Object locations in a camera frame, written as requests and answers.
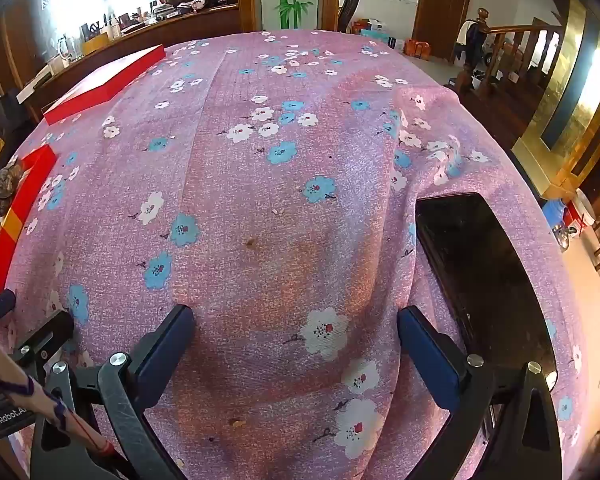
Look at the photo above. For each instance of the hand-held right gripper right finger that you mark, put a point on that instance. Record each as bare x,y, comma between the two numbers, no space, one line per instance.
425,355

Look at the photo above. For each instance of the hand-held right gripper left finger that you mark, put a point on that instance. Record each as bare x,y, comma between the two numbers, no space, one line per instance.
165,345

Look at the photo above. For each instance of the red shallow box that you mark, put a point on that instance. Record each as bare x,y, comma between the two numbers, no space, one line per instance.
30,180

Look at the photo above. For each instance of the tan stick with red thread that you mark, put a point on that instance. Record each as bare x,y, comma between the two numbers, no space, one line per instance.
45,405

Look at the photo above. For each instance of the black glossy slab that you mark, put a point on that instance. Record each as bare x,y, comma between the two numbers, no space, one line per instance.
470,270

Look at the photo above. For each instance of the grey organza scrunchie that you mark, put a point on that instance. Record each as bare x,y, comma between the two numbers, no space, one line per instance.
0,185

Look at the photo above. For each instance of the pink floral tablecloth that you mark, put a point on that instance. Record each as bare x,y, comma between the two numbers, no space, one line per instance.
280,260

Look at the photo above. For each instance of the blue plastic stool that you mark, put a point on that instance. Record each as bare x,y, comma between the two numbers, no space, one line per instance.
555,215

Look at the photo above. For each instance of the white long box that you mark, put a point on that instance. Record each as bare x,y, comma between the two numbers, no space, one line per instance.
37,82

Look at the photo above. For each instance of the red box lid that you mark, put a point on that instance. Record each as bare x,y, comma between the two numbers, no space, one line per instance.
105,85

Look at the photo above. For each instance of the glass pitcher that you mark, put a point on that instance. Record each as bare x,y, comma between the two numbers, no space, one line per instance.
66,47

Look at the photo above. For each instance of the orange plastic stools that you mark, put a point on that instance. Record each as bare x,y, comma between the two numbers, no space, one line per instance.
416,49

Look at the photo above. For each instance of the gold framed panel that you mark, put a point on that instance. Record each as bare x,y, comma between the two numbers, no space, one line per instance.
575,85

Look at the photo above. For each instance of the wooden counter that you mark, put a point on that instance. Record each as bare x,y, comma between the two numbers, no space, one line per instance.
180,27

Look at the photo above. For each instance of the wooden stair railing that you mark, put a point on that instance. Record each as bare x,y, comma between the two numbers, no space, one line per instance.
510,45

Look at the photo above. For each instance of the brown wooden door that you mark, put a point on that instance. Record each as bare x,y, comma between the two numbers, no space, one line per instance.
442,5

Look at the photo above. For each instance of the dark jacket on post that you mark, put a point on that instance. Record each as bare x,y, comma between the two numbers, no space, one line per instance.
467,42

